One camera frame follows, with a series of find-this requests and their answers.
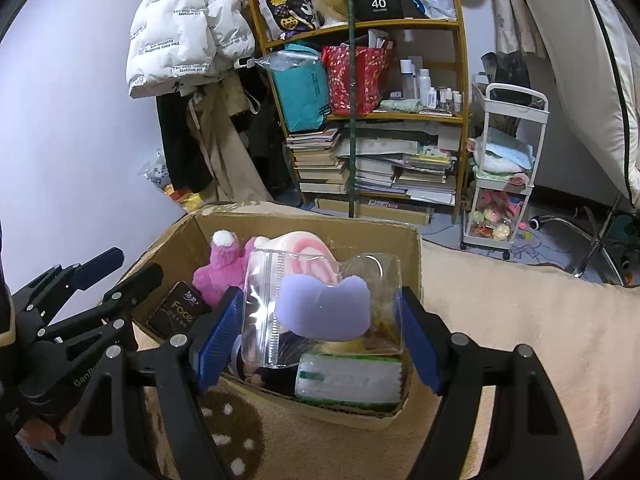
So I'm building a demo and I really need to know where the pink plush toy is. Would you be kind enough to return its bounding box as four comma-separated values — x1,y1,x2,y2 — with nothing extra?
192,230,257,309

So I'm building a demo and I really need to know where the black garment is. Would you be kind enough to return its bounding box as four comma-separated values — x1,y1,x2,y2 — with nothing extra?
154,65,222,194

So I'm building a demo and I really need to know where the black tissue pack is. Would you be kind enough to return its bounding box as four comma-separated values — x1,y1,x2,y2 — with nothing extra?
146,281,212,342

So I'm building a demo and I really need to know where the pile of books and papers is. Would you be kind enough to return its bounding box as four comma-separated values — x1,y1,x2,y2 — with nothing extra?
350,130,460,207

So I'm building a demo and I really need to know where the white rolling cart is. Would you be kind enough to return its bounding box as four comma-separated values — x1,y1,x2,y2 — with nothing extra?
461,82,550,262

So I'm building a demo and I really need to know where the pink swirl cake roll plush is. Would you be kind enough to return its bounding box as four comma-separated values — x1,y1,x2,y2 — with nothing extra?
254,231,342,287

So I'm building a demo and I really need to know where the printed cardboard box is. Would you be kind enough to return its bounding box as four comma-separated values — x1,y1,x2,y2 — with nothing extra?
116,202,424,432

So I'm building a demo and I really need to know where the flat cardboard box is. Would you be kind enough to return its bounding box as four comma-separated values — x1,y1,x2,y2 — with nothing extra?
314,196,434,227

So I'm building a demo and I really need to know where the red gift bag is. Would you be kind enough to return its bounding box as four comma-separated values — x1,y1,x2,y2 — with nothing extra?
321,44,394,117

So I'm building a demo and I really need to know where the green cloth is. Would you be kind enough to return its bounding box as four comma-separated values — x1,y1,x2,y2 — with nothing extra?
379,97,424,114

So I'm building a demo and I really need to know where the group of small bottles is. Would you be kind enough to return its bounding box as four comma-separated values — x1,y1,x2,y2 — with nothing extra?
399,56,464,114

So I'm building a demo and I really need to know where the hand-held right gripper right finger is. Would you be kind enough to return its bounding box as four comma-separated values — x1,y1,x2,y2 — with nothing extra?
394,286,587,480

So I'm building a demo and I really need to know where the beige patterned rug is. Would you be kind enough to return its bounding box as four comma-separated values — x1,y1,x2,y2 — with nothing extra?
132,200,640,480

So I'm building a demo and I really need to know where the clear pouch with purple sponge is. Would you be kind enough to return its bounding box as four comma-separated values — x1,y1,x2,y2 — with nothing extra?
240,248,404,369

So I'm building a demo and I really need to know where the wooden shelf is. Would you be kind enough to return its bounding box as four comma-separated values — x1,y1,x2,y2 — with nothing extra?
246,0,472,227

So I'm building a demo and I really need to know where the green tissue pack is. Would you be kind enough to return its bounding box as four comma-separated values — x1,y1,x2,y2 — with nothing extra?
294,351,406,407

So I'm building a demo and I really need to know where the stack of books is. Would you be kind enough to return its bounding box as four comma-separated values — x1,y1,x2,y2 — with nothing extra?
285,126,352,197

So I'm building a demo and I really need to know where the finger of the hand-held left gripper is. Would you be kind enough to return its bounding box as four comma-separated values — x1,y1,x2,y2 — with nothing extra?
45,262,165,350
12,247,125,324

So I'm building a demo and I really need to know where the office chair base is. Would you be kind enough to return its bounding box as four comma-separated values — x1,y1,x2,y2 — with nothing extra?
529,204,627,282

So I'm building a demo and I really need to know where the green pole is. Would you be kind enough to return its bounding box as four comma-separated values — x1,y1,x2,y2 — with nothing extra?
344,0,362,219

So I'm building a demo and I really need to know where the teal paper bag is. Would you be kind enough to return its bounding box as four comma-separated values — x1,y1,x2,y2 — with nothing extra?
269,44,332,134

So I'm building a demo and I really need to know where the white puffer jacket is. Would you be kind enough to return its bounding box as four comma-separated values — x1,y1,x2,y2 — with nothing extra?
125,0,257,99

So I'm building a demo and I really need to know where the beige coat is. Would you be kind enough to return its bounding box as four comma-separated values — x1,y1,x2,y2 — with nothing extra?
184,72,274,204

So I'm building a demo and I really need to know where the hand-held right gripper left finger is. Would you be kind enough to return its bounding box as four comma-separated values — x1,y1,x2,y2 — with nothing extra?
55,286,247,480

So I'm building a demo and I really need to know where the white softbox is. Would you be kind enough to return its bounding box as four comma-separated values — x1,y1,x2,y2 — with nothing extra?
502,0,640,207

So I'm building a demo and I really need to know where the printed tote bag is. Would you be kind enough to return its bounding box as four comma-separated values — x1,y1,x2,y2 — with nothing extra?
251,0,322,42

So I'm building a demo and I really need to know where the plastic bag with small items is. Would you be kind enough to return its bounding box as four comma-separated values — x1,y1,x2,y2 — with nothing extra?
142,149,174,192

